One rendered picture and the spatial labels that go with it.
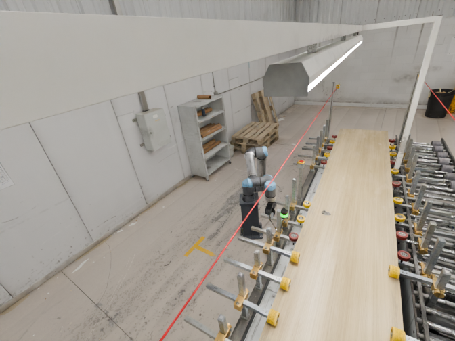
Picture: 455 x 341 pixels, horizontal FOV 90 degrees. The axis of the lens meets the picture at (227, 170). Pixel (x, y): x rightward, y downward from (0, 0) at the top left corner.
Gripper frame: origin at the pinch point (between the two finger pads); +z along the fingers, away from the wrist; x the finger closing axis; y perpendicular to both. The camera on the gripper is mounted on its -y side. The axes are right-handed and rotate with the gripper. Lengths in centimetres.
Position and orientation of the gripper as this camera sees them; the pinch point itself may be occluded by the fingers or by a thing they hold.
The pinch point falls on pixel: (270, 218)
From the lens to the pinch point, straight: 216.7
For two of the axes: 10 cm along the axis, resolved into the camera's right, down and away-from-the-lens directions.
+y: 4.8, -4.8, 7.3
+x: -8.7, -1.5, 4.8
